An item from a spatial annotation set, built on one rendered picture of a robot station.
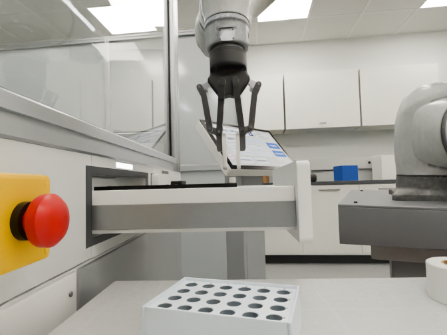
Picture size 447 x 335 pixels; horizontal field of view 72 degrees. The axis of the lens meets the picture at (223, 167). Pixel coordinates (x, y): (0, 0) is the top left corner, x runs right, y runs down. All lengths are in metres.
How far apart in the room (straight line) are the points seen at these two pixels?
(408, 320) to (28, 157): 0.41
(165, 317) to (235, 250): 1.26
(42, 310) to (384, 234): 0.61
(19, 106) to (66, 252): 0.18
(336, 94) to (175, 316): 3.89
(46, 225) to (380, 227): 0.63
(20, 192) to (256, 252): 1.36
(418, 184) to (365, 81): 3.41
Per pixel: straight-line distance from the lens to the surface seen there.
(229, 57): 0.62
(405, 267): 0.84
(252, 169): 1.35
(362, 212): 0.73
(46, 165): 0.39
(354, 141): 4.39
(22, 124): 0.36
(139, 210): 0.45
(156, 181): 0.75
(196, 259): 2.30
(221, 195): 0.43
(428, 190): 0.85
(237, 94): 0.62
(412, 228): 0.74
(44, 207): 0.25
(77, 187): 0.44
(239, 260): 1.52
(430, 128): 0.82
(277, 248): 3.54
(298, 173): 0.42
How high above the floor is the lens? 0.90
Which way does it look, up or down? 3 degrees up
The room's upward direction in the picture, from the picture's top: 1 degrees counter-clockwise
